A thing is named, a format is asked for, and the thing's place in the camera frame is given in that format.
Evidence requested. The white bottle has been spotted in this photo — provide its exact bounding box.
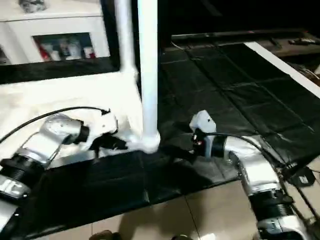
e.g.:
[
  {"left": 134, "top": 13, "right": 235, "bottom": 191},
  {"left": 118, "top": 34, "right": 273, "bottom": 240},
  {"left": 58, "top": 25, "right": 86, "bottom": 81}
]
[{"left": 70, "top": 42, "right": 81, "bottom": 59}]

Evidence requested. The black power adapter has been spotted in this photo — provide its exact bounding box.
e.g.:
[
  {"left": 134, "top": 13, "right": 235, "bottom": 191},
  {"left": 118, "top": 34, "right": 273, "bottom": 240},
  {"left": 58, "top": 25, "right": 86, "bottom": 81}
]
[{"left": 294, "top": 170, "right": 315, "bottom": 187}]

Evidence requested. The grey metallic ornament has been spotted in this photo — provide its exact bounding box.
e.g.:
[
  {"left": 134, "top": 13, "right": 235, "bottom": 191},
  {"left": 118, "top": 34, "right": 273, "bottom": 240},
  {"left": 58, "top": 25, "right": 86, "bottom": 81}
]
[{"left": 19, "top": 0, "right": 48, "bottom": 13}]

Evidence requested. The black remote control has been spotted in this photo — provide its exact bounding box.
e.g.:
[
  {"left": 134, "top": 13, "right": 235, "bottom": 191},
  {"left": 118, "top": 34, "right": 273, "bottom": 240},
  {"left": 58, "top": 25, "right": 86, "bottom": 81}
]
[{"left": 290, "top": 37, "right": 320, "bottom": 47}]

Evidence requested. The white glass door cabinet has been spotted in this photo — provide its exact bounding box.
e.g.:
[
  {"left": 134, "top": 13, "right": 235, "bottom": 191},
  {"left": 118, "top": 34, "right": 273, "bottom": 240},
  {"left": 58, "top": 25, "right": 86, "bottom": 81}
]
[{"left": 0, "top": 0, "right": 111, "bottom": 66}]

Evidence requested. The white plastic table top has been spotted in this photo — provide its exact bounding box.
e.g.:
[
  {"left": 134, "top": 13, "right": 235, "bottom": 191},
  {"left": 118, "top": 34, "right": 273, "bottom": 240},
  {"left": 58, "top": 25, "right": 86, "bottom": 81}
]
[{"left": 0, "top": 70, "right": 162, "bottom": 173}]

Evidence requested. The white plastic table leg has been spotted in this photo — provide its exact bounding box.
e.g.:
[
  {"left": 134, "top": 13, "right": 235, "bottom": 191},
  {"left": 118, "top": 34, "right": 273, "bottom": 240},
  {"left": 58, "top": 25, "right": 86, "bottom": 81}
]
[
  {"left": 137, "top": 0, "right": 162, "bottom": 153},
  {"left": 114, "top": 0, "right": 138, "bottom": 81}
]

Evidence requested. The black work mat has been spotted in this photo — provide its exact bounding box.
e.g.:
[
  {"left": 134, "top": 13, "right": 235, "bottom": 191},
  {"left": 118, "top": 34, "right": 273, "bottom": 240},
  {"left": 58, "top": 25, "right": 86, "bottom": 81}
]
[{"left": 0, "top": 42, "right": 320, "bottom": 236}]

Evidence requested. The red bottle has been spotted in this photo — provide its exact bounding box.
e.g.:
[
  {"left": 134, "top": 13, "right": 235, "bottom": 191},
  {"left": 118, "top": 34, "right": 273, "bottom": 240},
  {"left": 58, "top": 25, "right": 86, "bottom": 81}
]
[{"left": 42, "top": 43, "right": 54, "bottom": 61}]

